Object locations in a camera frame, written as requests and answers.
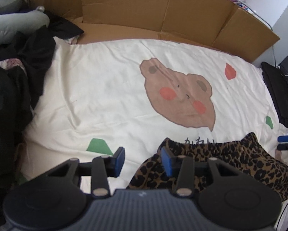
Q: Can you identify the folded black garment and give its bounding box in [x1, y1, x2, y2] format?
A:
[261, 62, 288, 128]

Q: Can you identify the brown cardboard sheet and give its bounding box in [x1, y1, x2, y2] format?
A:
[4, 0, 281, 64]

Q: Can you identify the white cable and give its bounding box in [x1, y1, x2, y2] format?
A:
[248, 9, 278, 66]

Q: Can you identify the leopard print skirt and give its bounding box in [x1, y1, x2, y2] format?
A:
[126, 132, 288, 202]

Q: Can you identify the grey neck pillow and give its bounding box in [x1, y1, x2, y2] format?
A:
[0, 0, 49, 45]

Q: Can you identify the black clothes pile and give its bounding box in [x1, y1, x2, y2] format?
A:
[0, 9, 85, 183]

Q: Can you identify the cream bear print bedsheet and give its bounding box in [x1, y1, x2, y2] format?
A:
[22, 39, 288, 189]

